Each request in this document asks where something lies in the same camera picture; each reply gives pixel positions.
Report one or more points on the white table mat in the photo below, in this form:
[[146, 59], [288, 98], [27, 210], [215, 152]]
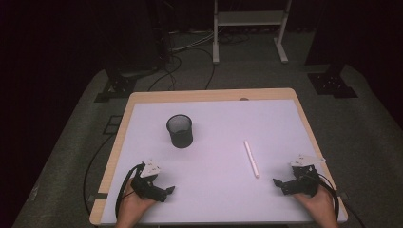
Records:
[[221, 190]]

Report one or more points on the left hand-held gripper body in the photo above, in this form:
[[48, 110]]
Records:
[[144, 185]]

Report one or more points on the person's left hand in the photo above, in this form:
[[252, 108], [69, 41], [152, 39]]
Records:
[[134, 204]]

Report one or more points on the black mesh pen holder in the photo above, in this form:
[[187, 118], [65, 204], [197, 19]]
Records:
[[180, 133]]

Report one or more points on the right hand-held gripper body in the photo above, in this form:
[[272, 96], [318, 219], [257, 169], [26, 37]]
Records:
[[305, 180]]

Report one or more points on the white pen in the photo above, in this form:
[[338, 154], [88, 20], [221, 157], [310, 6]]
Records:
[[252, 160]]

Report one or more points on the black stand base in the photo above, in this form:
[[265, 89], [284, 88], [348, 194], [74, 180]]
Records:
[[332, 84], [115, 88]]

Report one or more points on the wooden table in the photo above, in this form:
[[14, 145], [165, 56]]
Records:
[[209, 94]]

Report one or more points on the person's right hand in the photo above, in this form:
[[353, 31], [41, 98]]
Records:
[[316, 202]]

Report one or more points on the white metal frame stand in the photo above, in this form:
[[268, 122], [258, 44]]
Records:
[[250, 18]]

